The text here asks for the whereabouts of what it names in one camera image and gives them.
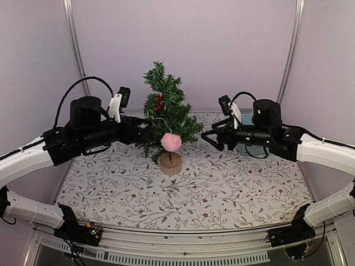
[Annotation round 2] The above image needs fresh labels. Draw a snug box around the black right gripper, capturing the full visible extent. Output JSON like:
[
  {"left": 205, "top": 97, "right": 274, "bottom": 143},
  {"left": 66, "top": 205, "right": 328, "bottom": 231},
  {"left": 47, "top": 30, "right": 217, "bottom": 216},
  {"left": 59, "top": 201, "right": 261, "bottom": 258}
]
[{"left": 201, "top": 116, "right": 272, "bottom": 151}]

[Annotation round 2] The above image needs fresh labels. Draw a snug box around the small red berry sprig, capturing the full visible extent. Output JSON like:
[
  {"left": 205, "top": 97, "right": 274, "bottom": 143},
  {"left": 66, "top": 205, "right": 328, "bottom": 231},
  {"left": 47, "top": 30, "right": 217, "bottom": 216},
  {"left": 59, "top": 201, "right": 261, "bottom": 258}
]
[{"left": 154, "top": 94, "right": 164, "bottom": 112}]

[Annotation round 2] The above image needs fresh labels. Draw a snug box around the small green christmas tree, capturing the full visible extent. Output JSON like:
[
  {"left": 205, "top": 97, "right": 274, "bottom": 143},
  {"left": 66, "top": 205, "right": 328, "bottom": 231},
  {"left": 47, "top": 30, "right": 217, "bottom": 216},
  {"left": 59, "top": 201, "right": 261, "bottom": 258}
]
[{"left": 136, "top": 62, "right": 203, "bottom": 164}]

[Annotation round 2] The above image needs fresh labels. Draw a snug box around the pink pompom ornament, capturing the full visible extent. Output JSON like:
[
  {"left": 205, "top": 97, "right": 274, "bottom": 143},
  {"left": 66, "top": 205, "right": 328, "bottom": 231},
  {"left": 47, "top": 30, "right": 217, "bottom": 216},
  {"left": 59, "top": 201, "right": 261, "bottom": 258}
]
[{"left": 161, "top": 133, "right": 182, "bottom": 152}]

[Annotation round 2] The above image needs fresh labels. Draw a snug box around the wooden tree stump base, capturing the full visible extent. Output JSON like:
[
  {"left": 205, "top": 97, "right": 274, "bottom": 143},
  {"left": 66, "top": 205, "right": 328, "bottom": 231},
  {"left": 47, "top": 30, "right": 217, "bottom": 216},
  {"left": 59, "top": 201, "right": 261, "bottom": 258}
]
[{"left": 159, "top": 152, "right": 182, "bottom": 176}]

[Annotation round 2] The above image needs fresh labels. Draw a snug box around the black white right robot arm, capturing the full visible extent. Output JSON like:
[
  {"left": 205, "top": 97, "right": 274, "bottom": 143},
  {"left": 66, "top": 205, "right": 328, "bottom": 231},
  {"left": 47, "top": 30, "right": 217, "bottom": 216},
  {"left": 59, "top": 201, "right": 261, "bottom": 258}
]
[{"left": 201, "top": 95, "right": 354, "bottom": 242}]

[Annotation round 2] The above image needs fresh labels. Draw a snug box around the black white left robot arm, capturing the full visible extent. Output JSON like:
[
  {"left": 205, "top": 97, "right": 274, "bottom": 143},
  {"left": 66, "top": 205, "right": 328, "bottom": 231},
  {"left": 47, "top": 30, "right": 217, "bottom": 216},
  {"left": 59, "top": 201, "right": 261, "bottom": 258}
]
[{"left": 1, "top": 94, "right": 151, "bottom": 241}]

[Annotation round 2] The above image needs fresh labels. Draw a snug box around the light blue plastic basket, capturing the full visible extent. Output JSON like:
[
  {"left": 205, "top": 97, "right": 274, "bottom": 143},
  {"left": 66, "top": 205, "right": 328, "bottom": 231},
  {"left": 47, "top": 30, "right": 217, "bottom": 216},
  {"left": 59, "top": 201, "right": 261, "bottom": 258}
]
[{"left": 237, "top": 109, "right": 270, "bottom": 159}]

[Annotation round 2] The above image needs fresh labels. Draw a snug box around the floral patterned table mat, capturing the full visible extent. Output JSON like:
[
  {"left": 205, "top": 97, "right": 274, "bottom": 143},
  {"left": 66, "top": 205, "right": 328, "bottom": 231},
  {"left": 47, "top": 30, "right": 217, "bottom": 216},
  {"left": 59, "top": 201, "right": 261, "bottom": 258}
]
[{"left": 57, "top": 140, "right": 312, "bottom": 231}]

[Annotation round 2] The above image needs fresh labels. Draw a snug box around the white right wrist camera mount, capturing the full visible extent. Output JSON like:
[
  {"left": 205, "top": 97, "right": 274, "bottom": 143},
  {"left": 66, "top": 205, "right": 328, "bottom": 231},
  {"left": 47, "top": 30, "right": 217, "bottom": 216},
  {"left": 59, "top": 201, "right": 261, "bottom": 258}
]
[{"left": 218, "top": 95, "right": 242, "bottom": 129}]

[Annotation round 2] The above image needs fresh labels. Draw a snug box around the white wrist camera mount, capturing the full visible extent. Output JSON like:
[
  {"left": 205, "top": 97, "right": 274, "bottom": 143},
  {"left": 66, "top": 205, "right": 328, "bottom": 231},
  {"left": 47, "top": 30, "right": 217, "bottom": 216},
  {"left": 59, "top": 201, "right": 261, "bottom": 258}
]
[
  {"left": 218, "top": 95, "right": 242, "bottom": 129},
  {"left": 107, "top": 86, "right": 131, "bottom": 123}
]

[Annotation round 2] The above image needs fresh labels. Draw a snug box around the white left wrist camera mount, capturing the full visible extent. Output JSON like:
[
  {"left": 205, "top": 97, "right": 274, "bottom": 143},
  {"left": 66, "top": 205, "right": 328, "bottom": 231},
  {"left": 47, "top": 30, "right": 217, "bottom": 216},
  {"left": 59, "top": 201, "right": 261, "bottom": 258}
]
[{"left": 107, "top": 86, "right": 131, "bottom": 123}]

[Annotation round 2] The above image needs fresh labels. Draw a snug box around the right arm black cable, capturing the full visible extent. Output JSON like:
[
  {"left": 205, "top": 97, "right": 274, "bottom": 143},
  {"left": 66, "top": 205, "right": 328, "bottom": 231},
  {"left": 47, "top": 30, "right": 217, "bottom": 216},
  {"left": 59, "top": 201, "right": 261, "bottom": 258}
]
[{"left": 230, "top": 91, "right": 355, "bottom": 160}]

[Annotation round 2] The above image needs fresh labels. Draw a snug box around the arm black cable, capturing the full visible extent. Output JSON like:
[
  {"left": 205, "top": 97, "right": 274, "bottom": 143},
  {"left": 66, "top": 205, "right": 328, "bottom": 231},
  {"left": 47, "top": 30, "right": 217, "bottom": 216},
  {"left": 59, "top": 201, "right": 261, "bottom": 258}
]
[
  {"left": 230, "top": 91, "right": 355, "bottom": 160},
  {"left": 54, "top": 76, "right": 114, "bottom": 131}
]

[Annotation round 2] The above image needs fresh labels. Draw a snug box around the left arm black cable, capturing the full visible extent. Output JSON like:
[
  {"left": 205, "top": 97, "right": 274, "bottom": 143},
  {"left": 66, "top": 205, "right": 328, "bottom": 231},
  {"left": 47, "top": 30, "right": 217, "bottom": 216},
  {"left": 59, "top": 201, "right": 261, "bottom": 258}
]
[{"left": 54, "top": 76, "right": 114, "bottom": 131}]

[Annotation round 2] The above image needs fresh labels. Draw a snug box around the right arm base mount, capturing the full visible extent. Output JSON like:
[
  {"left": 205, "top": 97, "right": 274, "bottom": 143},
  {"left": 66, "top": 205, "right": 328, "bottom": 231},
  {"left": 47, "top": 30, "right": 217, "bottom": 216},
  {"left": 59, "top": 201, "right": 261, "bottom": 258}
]
[{"left": 265, "top": 203, "right": 326, "bottom": 261}]

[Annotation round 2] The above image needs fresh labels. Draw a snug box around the front aluminium rail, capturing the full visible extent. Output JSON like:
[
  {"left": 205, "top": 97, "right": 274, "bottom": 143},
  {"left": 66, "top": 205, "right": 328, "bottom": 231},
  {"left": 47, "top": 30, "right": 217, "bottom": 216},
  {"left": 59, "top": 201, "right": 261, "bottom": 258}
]
[{"left": 24, "top": 221, "right": 350, "bottom": 265}]

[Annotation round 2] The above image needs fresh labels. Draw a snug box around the left aluminium corner post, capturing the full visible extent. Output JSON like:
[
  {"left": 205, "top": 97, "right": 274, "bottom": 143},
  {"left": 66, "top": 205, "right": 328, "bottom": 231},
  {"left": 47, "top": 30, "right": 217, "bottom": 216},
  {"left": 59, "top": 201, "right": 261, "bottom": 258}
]
[{"left": 62, "top": 0, "right": 92, "bottom": 96}]

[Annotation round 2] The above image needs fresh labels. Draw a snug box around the aluminium corner post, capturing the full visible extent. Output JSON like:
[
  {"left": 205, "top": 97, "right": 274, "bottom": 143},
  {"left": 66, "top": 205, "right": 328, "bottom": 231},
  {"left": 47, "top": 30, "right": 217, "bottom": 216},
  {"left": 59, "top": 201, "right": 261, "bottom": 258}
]
[
  {"left": 277, "top": 0, "right": 306, "bottom": 105},
  {"left": 62, "top": 0, "right": 92, "bottom": 96}
]

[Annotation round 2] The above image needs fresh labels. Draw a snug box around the right aluminium corner post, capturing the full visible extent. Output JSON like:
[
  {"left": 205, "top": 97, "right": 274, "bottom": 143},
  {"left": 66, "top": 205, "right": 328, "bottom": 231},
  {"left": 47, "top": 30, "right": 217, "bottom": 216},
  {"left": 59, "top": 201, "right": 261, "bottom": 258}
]
[{"left": 277, "top": 0, "right": 306, "bottom": 105}]

